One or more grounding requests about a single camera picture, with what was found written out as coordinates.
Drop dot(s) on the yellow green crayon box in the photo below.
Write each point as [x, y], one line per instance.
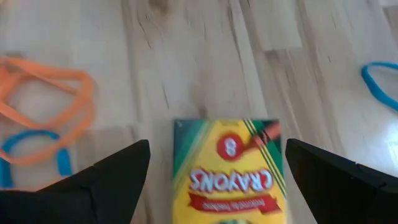
[230, 186]

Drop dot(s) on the orange rubber band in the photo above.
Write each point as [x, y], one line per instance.
[71, 137]
[46, 71]

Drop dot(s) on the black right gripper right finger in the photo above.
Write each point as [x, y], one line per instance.
[342, 193]

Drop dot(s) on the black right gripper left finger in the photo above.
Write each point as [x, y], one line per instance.
[77, 199]

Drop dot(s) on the blue rubber band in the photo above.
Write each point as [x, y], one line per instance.
[370, 84]
[31, 134]

